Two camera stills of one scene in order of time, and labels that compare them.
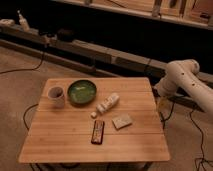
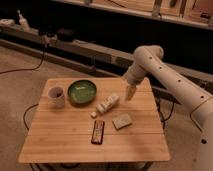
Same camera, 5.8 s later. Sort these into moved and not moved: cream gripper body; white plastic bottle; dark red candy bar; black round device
Moved: cream gripper body
Not moved: dark red candy bar; black round device; white plastic bottle
